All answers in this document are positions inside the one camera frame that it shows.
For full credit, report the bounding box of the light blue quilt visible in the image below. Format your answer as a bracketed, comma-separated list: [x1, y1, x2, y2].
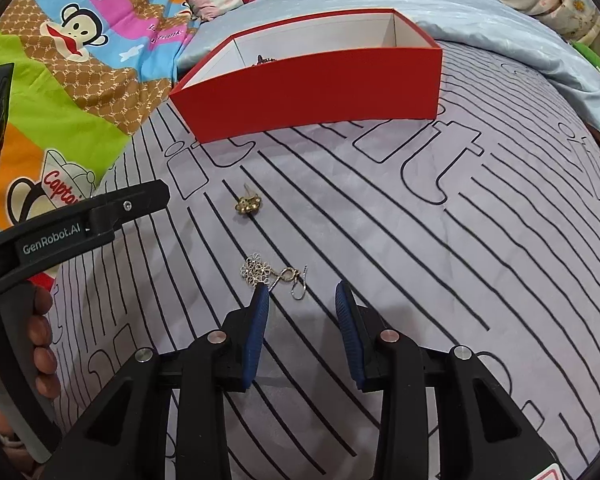
[175, 0, 600, 132]

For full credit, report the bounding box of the left hand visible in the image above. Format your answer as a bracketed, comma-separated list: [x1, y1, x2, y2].
[0, 285, 60, 479]

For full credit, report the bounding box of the gold flower brooch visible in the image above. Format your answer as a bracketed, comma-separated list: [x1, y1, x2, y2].
[235, 183, 262, 216]

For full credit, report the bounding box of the green plastic object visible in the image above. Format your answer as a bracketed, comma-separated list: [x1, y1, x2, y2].
[570, 41, 600, 73]

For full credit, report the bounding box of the red cardboard box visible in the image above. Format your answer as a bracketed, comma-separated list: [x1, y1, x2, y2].
[170, 9, 443, 143]

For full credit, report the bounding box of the grey lined bedsheet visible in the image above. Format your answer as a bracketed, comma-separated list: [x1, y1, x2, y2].
[50, 43, 600, 479]

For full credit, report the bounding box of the colourful monkey cartoon blanket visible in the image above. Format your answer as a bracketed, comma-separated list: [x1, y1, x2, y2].
[0, 0, 193, 231]

